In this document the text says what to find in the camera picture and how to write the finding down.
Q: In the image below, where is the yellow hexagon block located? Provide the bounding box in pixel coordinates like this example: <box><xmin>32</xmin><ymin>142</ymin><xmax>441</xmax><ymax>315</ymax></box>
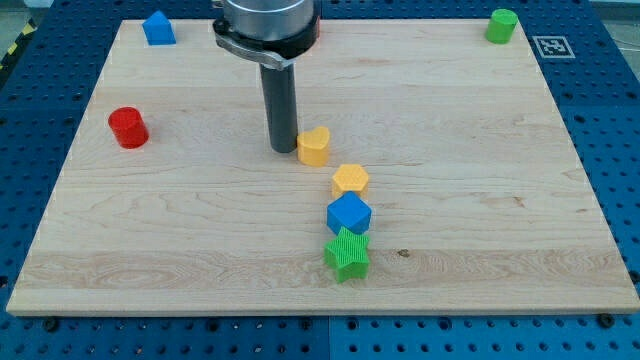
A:
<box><xmin>331</xmin><ymin>164</ymin><xmax>370</xmax><ymax>199</ymax></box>

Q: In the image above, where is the white fiducial marker tag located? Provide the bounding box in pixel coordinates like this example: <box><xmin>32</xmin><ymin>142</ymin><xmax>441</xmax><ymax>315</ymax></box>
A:
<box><xmin>532</xmin><ymin>35</ymin><xmax>575</xmax><ymax>59</ymax></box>

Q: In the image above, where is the light wooden board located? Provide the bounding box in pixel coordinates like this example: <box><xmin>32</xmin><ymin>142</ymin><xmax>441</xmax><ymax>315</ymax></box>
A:
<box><xmin>7</xmin><ymin>19</ymin><xmax>639</xmax><ymax>317</ymax></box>

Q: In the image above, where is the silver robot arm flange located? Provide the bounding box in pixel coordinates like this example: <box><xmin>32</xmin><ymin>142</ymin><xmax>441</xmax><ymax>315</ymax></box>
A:
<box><xmin>213</xmin><ymin>0</ymin><xmax>321</xmax><ymax>71</ymax></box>

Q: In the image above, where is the yellow heart block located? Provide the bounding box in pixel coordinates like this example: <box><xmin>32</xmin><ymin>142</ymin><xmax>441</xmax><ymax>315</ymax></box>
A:
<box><xmin>297</xmin><ymin>126</ymin><xmax>331</xmax><ymax>167</ymax></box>

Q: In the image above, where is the blue cube block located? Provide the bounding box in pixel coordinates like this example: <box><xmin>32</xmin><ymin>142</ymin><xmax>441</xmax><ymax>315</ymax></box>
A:
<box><xmin>327</xmin><ymin>191</ymin><xmax>372</xmax><ymax>234</ymax></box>

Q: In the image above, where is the red cylinder block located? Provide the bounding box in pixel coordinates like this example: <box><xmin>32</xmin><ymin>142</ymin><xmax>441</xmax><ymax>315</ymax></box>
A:
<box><xmin>108</xmin><ymin>107</ymin><xmax>149</xmax><ymax>149</ymax></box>

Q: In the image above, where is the green star block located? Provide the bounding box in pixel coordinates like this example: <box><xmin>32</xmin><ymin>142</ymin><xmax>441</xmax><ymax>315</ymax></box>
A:
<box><xmin>324</xmin><ymin>227</ymin><xmax>370</xmax><ymax>283</ymax></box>

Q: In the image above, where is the blue pentagon block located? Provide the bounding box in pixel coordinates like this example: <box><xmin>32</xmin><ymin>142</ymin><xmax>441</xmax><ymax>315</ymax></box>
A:
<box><xmin>142</xmin><ymin>10</ymin><xmax>176</xmax><ymax>46</ymax></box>

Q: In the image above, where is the green cylinder block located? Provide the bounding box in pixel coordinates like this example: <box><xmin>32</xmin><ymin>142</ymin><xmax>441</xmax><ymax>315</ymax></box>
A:
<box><xmin>485</xmin><ymin>8</ymin><xmax>519</xmax><ymax>45</ymax></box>

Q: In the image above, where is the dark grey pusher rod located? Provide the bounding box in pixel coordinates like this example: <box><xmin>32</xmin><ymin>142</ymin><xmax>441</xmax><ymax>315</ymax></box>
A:
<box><xmin>260</xmin><ymin>65</ymin><xmax>298</xmax><ymax>153</ymax></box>

